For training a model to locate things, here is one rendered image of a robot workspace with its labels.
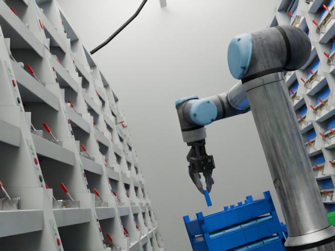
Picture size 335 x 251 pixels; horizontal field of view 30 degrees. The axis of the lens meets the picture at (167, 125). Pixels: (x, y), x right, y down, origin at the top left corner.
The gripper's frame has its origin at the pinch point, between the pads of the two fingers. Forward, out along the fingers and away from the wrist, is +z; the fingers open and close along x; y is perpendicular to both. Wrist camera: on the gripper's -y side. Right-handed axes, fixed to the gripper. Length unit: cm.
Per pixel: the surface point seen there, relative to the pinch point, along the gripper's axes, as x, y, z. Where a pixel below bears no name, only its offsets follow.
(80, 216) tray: -53, 34, -12
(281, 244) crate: 18.8, 17.2, 24.3
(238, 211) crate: 6.5, 12.9, 8.3
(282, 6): 140, -160, -66
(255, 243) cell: 9.3, 15.4, 21.3
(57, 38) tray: -33, -50, -71
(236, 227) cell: 4.0, 13.6, 13.8
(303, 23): 127, -117, -53
